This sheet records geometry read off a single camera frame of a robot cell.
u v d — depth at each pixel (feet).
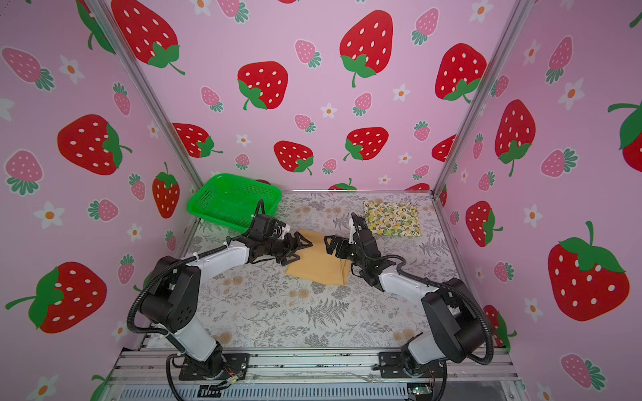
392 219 3.59
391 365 2.44
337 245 2.57
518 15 2.27
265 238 2.47
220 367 2.34
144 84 2.71
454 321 1.44
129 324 1.35
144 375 2.40
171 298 1.54
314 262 3.03
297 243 2.63
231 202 3.80
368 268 2.21
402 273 1.89
